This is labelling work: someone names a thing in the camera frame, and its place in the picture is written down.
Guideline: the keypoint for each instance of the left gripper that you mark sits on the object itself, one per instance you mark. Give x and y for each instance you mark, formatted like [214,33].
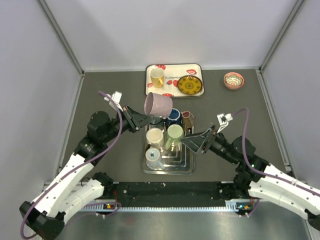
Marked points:
[132,116]

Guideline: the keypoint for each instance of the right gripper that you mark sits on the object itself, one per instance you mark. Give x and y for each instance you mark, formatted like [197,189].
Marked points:
[194,143]

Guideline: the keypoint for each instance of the grey-blue faceted mug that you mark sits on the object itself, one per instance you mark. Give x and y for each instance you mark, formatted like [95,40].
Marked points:
[157,122]

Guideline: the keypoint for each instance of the purple mug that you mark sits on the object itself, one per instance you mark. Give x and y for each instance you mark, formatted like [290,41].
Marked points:
[157,105]

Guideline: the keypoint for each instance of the cream mug black handle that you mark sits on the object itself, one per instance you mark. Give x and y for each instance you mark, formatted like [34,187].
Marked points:
[155,138]

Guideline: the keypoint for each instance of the brown striped mug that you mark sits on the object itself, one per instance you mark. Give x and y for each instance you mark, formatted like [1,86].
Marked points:
[188,120]

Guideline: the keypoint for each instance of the light green mug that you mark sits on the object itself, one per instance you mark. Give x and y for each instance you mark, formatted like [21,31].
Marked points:
[174,134]

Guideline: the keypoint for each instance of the dark blue mug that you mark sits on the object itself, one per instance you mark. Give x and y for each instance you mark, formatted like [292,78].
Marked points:
[175,118]

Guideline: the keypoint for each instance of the light blue mug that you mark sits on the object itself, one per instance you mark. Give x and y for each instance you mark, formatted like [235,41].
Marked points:
[154,159]

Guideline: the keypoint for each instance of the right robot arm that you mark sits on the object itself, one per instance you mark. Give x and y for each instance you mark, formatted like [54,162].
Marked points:
[258,178]

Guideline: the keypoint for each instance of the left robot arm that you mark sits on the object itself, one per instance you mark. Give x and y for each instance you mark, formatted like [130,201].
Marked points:
[49,212]

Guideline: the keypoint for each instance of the yellow mug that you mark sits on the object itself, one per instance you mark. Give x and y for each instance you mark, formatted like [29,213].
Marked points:
[157,76]

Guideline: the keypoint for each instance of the silver metal tray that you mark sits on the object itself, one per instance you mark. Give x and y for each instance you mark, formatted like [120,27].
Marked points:
[180,161]

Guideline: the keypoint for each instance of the strawberry pattern tray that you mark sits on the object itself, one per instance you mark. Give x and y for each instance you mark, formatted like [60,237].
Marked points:
[172,73]

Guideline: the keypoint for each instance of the yellow patterned plate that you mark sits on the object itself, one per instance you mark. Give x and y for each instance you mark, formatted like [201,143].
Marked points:
[190,85]

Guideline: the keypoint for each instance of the pink patterned bowl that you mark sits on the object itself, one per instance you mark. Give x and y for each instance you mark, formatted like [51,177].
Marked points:
[233,80]

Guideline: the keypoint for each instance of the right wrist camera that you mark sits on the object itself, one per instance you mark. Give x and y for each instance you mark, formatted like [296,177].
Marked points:
[223,120]

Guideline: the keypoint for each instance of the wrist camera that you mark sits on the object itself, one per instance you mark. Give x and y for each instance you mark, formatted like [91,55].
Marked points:
[114,100]
[223,120]

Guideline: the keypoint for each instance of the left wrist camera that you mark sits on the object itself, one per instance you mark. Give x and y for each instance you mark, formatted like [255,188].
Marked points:
[114,100]

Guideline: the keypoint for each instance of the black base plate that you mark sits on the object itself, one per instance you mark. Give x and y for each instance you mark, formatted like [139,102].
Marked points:
[173,194]

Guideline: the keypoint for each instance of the white cable duct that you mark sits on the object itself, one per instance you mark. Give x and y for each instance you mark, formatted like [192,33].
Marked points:
[229,206]

